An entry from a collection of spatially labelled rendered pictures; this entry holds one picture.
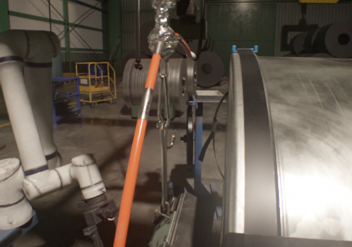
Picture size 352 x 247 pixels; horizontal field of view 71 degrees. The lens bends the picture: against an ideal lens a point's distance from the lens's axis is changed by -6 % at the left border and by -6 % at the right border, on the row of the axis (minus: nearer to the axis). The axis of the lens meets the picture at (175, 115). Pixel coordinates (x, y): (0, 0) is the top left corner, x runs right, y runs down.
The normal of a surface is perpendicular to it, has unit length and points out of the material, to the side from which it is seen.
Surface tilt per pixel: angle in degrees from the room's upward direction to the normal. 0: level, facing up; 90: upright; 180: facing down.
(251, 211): 44
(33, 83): 97
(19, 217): 68
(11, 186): 90
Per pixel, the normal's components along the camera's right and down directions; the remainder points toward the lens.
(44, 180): 0.73, -0.23
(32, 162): 0.38, -0.13
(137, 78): -0.18, -0.11
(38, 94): 0.42, 0.34
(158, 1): 0.04, 0.40
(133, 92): -0.18, 0.40
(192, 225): 0.47, -0.61
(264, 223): -0.13, -0.55
